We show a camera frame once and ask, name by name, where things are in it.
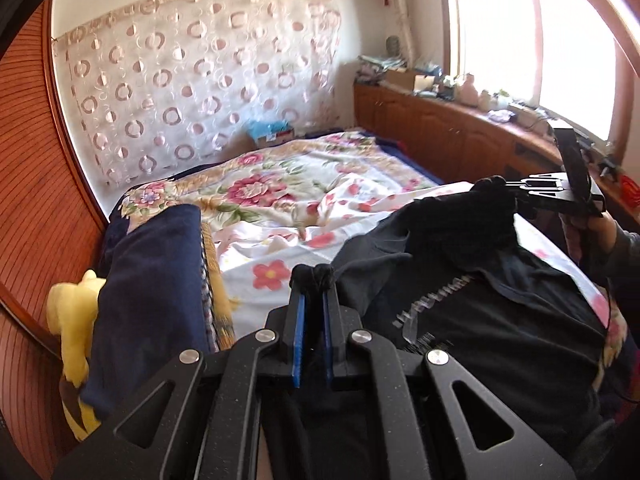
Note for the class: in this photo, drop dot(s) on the navy folded cloth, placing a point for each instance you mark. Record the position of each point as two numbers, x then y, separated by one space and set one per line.
145 285

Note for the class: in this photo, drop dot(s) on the circle patterned sheer curtain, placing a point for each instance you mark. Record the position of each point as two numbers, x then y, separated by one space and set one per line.
200 75

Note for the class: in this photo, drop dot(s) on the yellow plush toy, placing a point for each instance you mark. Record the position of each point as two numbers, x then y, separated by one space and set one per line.
75 320

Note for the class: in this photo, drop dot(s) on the wooden slatted wardrobe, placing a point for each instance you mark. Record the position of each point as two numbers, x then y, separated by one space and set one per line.
30 160

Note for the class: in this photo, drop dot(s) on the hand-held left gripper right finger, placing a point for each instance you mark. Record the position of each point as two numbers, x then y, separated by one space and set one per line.
327 340

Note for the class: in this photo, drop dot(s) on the wooden framed window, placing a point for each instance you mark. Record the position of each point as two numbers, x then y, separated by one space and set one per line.
500 35

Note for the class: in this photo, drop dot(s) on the cardboard box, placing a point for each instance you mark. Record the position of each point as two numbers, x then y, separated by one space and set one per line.
407 80

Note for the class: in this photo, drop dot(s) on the white red-flowered sheet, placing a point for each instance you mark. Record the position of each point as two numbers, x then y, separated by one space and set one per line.
270 275

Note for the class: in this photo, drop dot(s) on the person's right hand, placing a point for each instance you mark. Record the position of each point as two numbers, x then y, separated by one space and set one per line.
602 237

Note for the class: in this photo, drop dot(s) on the wooden low cabinet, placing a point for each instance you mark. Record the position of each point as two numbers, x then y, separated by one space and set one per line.
425 125

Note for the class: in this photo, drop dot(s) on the blue plastic bag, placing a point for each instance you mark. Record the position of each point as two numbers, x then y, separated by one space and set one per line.
265 130

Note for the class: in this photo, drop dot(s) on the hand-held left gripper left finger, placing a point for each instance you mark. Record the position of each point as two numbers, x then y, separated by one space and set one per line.
298 340

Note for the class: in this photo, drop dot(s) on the grey oval ornament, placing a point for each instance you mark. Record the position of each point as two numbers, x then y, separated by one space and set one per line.
393 46

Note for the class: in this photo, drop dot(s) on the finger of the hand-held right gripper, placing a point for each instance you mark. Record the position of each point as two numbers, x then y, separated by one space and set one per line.
540 182
545 202

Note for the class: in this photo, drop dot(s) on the floral bed blanket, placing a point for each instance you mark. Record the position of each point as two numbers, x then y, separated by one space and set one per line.
260 180

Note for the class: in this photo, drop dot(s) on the pale bundled window curtain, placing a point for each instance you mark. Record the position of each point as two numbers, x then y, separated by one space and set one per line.
400 10

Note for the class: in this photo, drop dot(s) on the white plastic jug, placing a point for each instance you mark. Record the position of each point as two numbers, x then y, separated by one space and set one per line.
470 91

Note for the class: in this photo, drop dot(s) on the stack of papers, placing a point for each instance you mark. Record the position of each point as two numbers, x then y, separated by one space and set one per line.
380 67

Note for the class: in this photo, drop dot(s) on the black printed T-shirt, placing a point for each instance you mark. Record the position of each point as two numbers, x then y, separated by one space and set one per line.
500 320

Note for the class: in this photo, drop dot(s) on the yellow patterned folded blanket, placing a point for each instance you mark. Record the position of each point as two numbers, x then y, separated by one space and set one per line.
220 310

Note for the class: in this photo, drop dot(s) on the person's right forearm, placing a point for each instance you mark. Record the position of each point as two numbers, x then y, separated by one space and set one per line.
625 270

